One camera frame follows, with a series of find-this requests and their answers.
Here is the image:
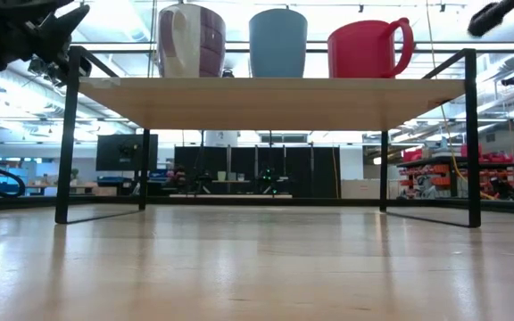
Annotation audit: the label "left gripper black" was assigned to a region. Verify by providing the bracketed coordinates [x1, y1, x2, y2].
[0, 0, 91, 78]

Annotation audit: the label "red plastic mug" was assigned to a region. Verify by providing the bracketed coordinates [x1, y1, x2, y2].
[327, 16, 416, 80]

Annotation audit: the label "purple and white ceramic mug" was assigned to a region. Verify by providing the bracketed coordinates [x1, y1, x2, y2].
[156, 3, 228, 79]

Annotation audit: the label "blue plastic cup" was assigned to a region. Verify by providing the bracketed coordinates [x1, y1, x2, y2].
[248, 7, 309, 79]

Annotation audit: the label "black monitor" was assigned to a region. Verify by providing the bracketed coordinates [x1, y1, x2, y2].
[95, 133, 159, 173]

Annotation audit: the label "rack with red bins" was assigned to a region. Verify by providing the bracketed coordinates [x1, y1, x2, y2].
[396, 143, 514, 201]

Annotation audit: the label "beige cabinet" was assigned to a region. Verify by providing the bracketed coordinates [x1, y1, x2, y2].
[340, 178, 390, 201]

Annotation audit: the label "black partition panels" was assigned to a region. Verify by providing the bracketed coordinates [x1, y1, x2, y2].
[174, 144, 342, 200]

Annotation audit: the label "background wooden table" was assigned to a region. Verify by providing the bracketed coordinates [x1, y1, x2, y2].
[169, 192, 294, 200]

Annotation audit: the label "yellow hanging cable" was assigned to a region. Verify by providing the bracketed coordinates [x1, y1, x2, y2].
[425, 0, 499, 202]

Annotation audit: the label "wooden shelf with black frame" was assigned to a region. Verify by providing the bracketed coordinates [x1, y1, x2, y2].
[54, 45, 483, 228]

